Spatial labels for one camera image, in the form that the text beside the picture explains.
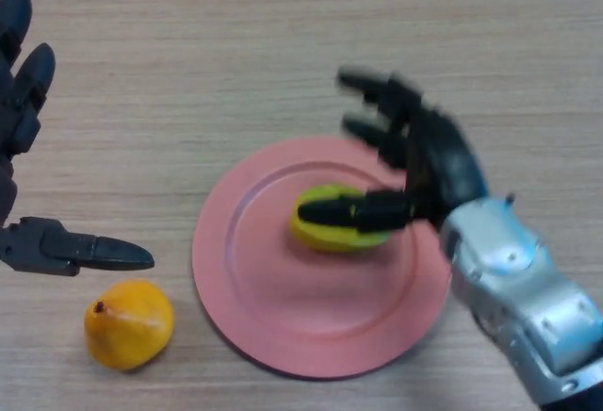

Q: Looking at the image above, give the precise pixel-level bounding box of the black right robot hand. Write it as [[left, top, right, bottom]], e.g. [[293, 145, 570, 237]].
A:
[[335, 65, 492, 235]]

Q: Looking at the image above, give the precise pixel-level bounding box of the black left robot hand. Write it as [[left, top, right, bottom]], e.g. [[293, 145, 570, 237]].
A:
[[0, 0, 155, 277]]

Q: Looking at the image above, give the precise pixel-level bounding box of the yellow green starfruit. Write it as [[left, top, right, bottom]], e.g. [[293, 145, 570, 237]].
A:
[[288, 184, 390, 255]]

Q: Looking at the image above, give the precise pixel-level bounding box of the pink round plate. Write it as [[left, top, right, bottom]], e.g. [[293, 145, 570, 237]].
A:
[[191, 136, 454, 380]]

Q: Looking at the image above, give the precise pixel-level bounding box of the orange pear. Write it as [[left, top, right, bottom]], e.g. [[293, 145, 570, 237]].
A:
[[83, 279, 176, 372]]

